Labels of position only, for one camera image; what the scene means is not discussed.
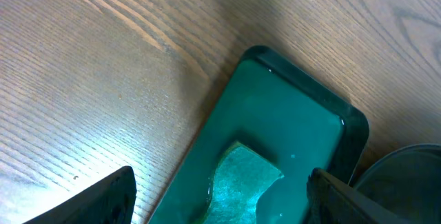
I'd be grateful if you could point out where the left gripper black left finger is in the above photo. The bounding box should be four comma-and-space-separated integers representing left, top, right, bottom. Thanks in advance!
25, 166, 136, 224

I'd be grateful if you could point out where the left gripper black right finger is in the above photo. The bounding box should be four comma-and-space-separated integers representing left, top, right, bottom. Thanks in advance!
307, 167, 407, 224

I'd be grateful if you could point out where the green wavy sponge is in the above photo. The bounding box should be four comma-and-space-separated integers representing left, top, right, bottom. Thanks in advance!
201, 142, 283, 223

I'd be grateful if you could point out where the round black tray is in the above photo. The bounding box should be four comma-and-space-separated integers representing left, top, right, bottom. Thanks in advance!
353, 144, 440, 223

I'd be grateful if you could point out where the rectangular green tray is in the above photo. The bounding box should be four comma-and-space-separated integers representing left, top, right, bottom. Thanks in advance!
150, 45, 369, 223

